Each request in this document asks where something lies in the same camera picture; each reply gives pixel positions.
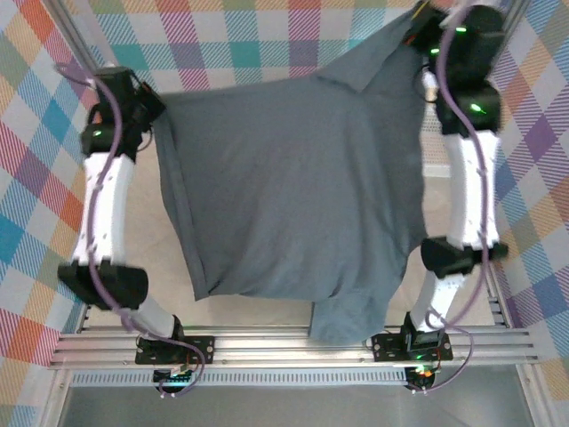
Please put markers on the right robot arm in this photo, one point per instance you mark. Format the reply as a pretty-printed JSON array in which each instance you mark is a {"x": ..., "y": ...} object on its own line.
[{"x": 471, "y": 191}]

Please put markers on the grey t-shirt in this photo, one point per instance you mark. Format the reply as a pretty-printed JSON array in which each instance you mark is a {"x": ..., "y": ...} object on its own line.
[{"x": 289, "y": 187}]

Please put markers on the aluminium table side rail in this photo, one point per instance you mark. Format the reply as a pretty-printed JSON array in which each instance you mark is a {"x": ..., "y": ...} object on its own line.
[
  {"x": 83, "y": 322},
  {"x": 495, "y": 302}
]

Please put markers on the aluminium mounting rail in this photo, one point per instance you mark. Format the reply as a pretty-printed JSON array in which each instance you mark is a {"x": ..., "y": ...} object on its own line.
[{"x": 266, "y": 353}]

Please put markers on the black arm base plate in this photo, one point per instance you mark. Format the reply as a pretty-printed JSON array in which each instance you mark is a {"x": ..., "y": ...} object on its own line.
[
  {"x": 384, "y": 347},
  {"x": 202, "y": 349}
]

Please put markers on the aluminium frame leg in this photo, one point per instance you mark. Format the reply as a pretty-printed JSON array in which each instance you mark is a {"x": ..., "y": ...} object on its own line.
[
  {"x": 55, "y": 400},
  {"x": 535, "y": 396}
]

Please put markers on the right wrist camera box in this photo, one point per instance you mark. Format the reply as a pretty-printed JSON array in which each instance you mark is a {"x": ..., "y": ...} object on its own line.
[{"x": 458, "y": 11}]

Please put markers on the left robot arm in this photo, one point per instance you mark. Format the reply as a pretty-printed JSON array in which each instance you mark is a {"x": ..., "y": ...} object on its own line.
[{"x": 104, "y": 209}]

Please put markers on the aluminium corner post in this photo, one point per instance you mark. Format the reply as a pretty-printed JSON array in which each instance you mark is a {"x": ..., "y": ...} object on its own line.
[
  {"x": 66, "y": 26},
  {"x": 515, "y": 18}
]

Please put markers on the small electronics board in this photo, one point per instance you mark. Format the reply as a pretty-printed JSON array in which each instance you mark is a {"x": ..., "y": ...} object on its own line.
[
  {"x": 171, "y": 378},
  {"x": 420, "y": 376}
]

